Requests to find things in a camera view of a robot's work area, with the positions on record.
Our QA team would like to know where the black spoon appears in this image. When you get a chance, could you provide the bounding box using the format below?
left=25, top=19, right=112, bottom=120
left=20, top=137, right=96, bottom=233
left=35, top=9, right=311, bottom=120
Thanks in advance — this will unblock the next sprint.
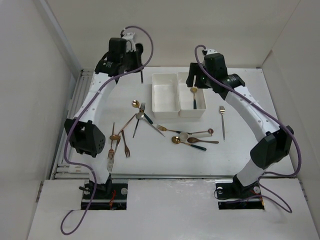
left=140, top=68, right=144, bottom=84

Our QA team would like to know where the slim silver fork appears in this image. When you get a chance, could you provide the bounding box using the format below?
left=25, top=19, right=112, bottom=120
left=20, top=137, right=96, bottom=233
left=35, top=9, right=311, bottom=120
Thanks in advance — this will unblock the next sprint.
left=219, top=105, right=226, bottom=141

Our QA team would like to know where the copper round spoon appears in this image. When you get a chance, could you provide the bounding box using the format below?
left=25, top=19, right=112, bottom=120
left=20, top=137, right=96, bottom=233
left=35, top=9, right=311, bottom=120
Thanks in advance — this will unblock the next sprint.
left=109, top=113, right=137, bottom=141

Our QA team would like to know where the copper long fork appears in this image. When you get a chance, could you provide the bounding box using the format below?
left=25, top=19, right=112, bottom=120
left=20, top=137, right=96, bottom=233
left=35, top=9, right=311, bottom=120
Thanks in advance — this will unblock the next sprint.
left=108, top=123, right=115, bottom=160

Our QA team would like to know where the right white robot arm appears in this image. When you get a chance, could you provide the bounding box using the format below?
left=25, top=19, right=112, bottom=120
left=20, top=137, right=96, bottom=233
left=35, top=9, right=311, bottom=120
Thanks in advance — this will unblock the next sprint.
left=186, top=49, right=294, bottom=197

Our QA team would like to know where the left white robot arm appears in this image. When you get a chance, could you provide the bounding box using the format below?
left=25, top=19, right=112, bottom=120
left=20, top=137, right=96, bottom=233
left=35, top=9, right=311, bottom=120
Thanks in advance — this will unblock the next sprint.
left=64, top=32, right=144, bottom=199

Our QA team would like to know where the gold spoon near bins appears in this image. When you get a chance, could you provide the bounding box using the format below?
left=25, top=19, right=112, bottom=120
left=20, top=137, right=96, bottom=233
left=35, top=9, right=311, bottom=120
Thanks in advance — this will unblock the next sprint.
left=131, top=100, right=140, bottom=109

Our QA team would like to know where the right white plastic bin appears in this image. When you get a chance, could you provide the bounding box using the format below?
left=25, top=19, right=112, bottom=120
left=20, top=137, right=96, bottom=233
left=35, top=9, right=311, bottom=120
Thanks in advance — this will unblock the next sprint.
left=177, top=72, right=207, bottom=119

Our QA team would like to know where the white plastic bin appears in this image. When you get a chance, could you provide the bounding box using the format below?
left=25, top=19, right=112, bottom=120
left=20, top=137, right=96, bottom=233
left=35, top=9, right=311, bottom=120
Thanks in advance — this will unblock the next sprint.
left=151, top=73, right=180, bottom=120
left=177, top=72, right=207, bottom=119

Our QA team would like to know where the silver spoon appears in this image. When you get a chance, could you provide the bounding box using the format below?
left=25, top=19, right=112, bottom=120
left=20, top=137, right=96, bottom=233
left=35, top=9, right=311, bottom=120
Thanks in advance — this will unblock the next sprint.
left=135, top=112, right=165, bottom=137

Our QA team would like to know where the left white plastic bin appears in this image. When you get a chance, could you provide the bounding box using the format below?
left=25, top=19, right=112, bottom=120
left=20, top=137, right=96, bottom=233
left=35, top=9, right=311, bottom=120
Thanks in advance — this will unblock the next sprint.
left=151, top=73, right=180, bottom=120

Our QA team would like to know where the small copper spoon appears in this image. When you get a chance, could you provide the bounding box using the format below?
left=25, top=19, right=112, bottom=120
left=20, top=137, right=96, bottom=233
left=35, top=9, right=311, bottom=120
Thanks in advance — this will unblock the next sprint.
left=191, top=128, right=214, bottom=134

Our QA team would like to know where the white measuring scoop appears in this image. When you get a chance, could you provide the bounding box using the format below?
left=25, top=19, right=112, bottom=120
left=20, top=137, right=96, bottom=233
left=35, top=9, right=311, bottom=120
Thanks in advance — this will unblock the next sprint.
left=178, top=132, right=213, bottom=142

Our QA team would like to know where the brown copper spoon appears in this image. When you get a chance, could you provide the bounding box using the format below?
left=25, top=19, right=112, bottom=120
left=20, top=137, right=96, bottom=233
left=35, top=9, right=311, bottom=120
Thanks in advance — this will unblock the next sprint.
left=187, top=137, right=219, bottom=144

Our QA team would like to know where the copper small fork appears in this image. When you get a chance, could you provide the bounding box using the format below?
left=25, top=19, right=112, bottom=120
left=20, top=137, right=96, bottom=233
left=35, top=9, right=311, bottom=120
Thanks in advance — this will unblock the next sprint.
left=121, top=130, right=131, bottom=158

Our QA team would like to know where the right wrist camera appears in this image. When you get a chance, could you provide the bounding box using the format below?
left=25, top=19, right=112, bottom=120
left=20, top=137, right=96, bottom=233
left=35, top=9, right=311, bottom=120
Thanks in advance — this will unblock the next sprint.
left=202, top=49, right=218, bottom=56

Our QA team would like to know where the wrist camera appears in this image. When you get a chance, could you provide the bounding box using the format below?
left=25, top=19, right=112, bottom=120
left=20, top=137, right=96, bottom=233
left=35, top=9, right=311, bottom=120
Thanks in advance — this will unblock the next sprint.
left=120, top=29, right=136, bottom=52
left=202, top=49, right=218, bottom=56

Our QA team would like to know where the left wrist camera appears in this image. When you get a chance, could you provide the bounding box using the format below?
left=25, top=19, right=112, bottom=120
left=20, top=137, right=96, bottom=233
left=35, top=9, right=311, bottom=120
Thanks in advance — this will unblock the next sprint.
left=120, top=29, right=136, bottom=52

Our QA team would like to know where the silver fork black handle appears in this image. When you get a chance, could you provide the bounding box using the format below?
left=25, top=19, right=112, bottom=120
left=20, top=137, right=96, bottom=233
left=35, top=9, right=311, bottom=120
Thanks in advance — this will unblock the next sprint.
left=132, top=102, right=146, bottom=139

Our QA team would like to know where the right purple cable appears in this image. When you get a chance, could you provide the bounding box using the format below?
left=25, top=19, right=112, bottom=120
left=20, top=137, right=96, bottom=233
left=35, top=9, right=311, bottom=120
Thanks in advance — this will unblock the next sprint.
left=194, top=44, right=302, bottom=214

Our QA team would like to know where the purple cable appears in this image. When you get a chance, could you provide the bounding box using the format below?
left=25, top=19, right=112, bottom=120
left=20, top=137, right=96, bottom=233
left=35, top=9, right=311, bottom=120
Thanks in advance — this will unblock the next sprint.
left=60, top=25, right=154, bottom=236
left=194, top=44, right=302, bottom=214

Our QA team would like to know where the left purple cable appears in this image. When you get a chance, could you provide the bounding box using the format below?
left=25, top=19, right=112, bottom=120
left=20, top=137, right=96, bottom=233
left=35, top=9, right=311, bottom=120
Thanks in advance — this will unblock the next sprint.
left=60, top=25, right=154, bottom=236

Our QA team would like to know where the gold fork black handle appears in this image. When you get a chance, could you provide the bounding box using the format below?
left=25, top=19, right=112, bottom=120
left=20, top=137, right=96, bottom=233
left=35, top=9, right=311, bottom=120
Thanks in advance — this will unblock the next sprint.
left=156, top=124, right=183, bottom=134

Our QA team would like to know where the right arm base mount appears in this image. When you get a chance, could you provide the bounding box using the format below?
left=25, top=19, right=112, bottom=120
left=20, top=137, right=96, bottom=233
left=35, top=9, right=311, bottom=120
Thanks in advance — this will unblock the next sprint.
left=214, top=176, right=265, bottom=210

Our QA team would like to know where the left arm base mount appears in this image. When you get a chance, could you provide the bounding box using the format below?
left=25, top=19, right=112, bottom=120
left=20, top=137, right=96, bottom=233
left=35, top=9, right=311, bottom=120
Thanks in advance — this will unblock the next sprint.
left=78, top=178, right=129, bottom=211

